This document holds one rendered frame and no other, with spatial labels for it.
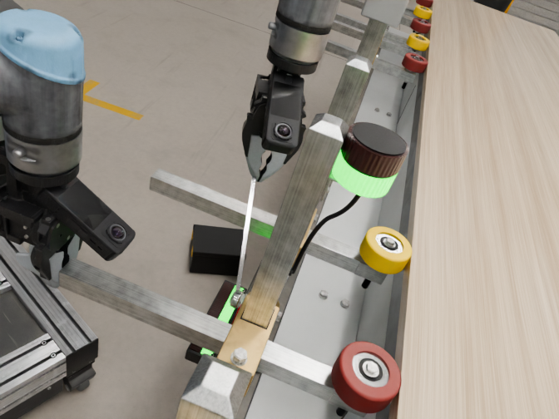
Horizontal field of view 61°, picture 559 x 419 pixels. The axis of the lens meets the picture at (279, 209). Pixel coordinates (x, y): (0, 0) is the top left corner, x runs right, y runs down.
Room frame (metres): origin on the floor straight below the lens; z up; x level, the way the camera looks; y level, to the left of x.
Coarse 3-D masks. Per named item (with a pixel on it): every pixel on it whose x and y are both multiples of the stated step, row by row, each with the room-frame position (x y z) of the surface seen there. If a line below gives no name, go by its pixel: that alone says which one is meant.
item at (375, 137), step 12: (360, 132) 0.40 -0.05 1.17; (372, 132) 0.41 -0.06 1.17; (384, 132) 0.42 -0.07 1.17; (372, 144) 0.39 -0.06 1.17; (384, 144) 0.40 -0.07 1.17; (396, 144) 0.41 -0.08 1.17; (336, 180) 0.39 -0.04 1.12; (324, 192) 0.39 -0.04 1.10; (348, 204) 0.41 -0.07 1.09; (336, 216) 0.41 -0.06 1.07; (300, 252) 0.41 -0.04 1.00
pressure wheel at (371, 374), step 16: (352, 352) 0.37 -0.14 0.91; (368, 352) 0.38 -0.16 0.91; (384, 352) 0.39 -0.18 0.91; (336, 368) 0.35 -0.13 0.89; (352, 368) 0.35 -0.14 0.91; (368, 368) 0.35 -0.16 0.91; (384, 368) 0.37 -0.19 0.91; (336, 384) 0.34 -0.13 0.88; (352, 384) 0.33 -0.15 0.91; (368, 384) 0.34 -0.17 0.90; (384, 384) 0.34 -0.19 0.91; (400, 384) 0.35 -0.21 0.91; (352, 400) 0.32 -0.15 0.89; (368, 400) 0.32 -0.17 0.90; (384, 400) 0.32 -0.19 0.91
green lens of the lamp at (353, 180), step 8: (336, 160) 0.40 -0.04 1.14; (344, 160) 0.39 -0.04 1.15; (336, 168) 0.39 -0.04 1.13; (344, 168) 0.39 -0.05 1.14; (352, 168) 0.38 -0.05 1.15; (336, 176) 0.39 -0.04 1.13; (344, 176) 0.38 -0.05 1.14; (352, 176) 0.38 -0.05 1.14; (360, 176) 0.38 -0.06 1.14; (368, 176) 0.38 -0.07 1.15; (392, 176) 0.39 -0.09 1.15; (344, 184) 0.38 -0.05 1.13; (352, 184) 0.38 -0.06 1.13; (360, 184) 0.38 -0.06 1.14; (368, 184) 0.38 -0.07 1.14; (376, 184) 0.38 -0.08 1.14; (384, 184) 0.38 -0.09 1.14; (360, 192) 0.38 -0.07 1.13; (368, 192) 0.38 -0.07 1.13; (376, 192) 0.38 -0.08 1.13; (384, 192) 0.39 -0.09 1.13
